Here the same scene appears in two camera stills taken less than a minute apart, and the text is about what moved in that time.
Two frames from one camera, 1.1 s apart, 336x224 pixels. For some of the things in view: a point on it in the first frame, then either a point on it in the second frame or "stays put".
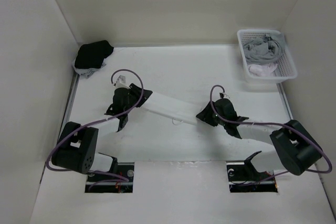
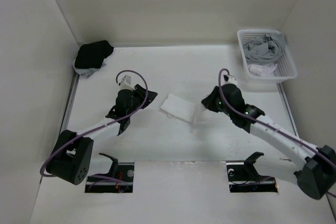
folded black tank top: x=92 y=55 stays put
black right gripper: x=205 y=115 -> x=209 y=101
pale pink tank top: x=262 y=71 stays put
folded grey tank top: x=87 y=72 stays put
